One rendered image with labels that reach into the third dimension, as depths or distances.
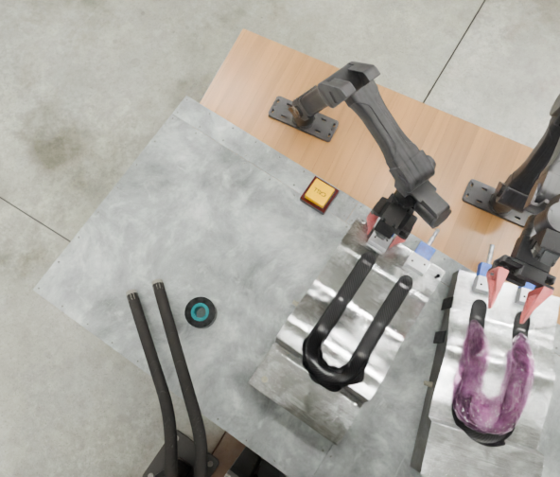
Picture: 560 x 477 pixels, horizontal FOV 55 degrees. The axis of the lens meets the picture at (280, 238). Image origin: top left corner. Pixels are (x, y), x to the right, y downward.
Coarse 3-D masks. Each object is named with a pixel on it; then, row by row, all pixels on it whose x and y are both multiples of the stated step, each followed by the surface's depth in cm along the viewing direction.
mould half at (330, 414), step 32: (352, 224) 137; (352, 256) 136; (384, 256) 135; (320, 288) 134; (384, 288) 133; (416, 288) 133; (288, 320) 127; (352, 320) 131; (288, 352) 132; (352, 352) 125; (384, 352) 127; (256, 384) 131; (288, 384) 130; (352, 384) 123; (320, 416) 128; (352, 416) 128
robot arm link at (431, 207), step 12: (396, 180) 115; (420, 192) 117; (432, 192) 116; (420, 204) 118; (432, 204) 115; (444, 204) 115; (420, 216) 119; (432, 216) 116; (444, 216) 117; (432, 228) 119
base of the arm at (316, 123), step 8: (272, 104) 156; (280, 104) 156; (288, 104) 156; (280, 112) 155; (288, 112) 155; (280, 120) 155; (288, 120) 154; (296, 120) 151; (312, 120) 152; (320, 120) 154; (328, 120) 154; (336, 120) 154; (296, 128) 154; (304, 128) 153; (312, 128) 154; (320, 128) 154; (328, 128) 154; (336, 128) 153; (320, 136) 153
